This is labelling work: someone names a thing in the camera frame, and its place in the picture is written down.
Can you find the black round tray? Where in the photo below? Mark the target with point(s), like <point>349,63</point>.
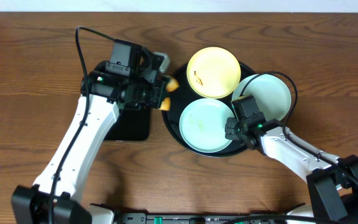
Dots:
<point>180,99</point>

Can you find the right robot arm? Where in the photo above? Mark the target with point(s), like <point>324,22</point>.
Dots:
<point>332,180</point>

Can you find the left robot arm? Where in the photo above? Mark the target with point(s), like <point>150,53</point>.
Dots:
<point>127,80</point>

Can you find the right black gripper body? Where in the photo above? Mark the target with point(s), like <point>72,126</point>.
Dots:
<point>230,131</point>

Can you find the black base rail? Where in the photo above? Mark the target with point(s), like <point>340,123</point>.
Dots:
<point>143,218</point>

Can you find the green yellow sponge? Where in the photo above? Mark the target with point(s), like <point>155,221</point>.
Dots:
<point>171,84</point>

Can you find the black rectangular tray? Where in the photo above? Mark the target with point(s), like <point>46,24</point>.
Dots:
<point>129,124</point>

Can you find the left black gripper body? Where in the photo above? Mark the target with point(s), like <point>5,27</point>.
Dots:
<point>161,92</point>

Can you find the mint plate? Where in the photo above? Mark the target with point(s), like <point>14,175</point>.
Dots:
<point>272,95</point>
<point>202,125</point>

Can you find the yellow plate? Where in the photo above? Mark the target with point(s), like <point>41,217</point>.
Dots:
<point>213,72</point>

